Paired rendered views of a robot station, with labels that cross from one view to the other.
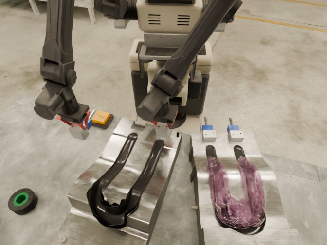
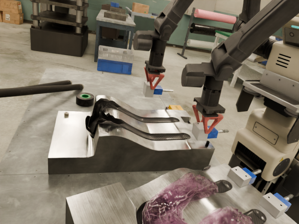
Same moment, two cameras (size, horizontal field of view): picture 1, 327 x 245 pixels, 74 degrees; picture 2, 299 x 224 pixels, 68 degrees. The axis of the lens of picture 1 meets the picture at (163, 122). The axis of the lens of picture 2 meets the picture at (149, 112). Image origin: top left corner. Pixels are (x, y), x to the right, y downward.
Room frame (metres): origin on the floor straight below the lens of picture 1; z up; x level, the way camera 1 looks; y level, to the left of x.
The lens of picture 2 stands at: (-0.02, -0.42, 1.28)
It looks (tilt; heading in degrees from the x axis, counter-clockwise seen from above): 27 degrees down; 53
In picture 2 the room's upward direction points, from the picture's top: 12 degrees clockwise
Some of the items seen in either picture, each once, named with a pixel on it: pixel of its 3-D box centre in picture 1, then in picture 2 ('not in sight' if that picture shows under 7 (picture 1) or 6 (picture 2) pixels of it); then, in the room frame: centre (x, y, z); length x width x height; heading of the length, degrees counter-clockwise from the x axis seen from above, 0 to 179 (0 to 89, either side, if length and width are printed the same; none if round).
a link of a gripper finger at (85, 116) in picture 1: (78, 119); (153, 78); (0.51, 0.30, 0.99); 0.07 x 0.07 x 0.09; 72
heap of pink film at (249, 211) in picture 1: (236, 183); (200, 208); (0.31, -0.23, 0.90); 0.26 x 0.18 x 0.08; 179
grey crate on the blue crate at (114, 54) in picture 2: not in sight; (115, 54); (1.72, 3.19, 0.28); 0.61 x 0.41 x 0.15; 157
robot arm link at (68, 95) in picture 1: (61, 91); (157, 45); (0.51, 0.31, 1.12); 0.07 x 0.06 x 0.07; 167
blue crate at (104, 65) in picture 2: not in sight; (114, 63); (1.72, 3.20, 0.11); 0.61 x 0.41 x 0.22; 157
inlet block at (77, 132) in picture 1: (85, 121); (159, 90); (0.55, 0.30, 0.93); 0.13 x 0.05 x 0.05; 162
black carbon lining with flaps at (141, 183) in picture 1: (129, 171); (139, 119); (0.35, 0.11, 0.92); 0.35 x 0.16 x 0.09; 162
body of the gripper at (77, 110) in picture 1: (68, 104); (155, 60); (0.52, 0.31, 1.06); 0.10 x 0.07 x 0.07; 72
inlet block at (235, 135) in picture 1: (232, 129); (280, 202); (0.58, -0.29, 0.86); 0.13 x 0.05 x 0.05; 179
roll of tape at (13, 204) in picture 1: (23, 201); (85, 99); (0.29, 0.48, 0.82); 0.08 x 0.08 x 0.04
